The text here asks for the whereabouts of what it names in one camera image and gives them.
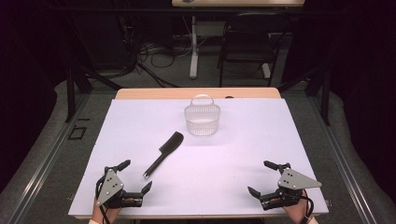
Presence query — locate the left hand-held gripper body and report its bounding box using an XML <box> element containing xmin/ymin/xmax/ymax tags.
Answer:
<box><xmin>94</xmin><ymin>166</ymin><xmax>144</xmax><ymax>209</ymax></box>

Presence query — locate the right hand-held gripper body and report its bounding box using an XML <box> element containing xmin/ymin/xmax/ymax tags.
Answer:
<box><xmin>260</xmin><ymin>162</ymin><xmax>323</xmax><ymax>212</ymax></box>

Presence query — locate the dark brown comb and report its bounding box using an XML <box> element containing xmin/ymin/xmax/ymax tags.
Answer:
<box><xmin>143</xmin><ymin>131</ymin><xmax>185</xmax><ymax>180</ymax></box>

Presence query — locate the white plastic basket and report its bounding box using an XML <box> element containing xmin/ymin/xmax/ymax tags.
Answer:
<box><xmin>183</xmin><ymin>93</ymin><xmax>221</xmax><ymax>137</ymax></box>

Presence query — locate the person's left hand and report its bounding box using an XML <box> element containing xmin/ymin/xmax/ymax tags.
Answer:
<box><xmin>91</xmin><ymin>198</ymin><xmax>121</xmax><ymax>224</ymax></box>

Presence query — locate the person's right hand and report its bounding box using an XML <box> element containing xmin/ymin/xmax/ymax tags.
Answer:
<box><xmin>282</xmin><ymin>194</ymin><xmax>312</xmax><ymax>224</ymax></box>

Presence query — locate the wooden table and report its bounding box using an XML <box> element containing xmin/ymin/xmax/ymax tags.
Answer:
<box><xmin>67</xmin><ymin>87</ymin><xmax>331</xmax><ymax>220</ymax></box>

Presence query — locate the black folding chair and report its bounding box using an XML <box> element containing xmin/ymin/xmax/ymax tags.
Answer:
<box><xmin>217</xmin><ymin>11</ymin><xmax>293</xmax><ymax>89</ymax></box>

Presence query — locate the white desk leg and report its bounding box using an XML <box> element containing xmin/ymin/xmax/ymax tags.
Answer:
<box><xmin>189</xmin><ymin>14</ymin><xmax>201</xmax><ymax>80</ymax></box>

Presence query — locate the light wooden desk top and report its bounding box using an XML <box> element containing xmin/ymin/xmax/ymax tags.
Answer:
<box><xmin>171</xmin><ymin>0</ymin><xmax>306</xmax><ymax>8</ymax></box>

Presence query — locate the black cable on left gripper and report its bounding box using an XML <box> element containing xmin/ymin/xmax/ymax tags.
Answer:
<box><xmin>94</xmin><ymin>175</ymin><xmax>112</xmax><ymax>224</ymax></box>

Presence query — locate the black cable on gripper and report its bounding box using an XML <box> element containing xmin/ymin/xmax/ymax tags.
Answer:
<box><xmin>301</xmin><ymin>189</ymin><xmax>315</xmax><ymax>224</ymax></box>
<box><xmin>94</xmin><ymin>175</ymin><xmax>112</xmax><ymax>224</ymax></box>

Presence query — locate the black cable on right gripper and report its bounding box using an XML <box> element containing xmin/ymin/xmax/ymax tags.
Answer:
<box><xmin>301</xmin><ymin>189</ymin><xmax>315</xmax><ymax>224</ymax></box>

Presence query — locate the black metal frame stand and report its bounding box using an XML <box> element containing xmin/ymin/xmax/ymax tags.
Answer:
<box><xmin>276</xmin><ymin>63</ymin><xmax>332</xmax><ymax>127</ymax></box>
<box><xmin>64</xmin><ymin>60</ymin><xmax>124</xmax><ymax>124</ymax></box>

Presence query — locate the bundle of floor cables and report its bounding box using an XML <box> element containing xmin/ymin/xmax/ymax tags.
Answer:
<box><xmin>122</xmin><ymin>18</ymin><xmax>194</xmax><ymax>89</ymax></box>

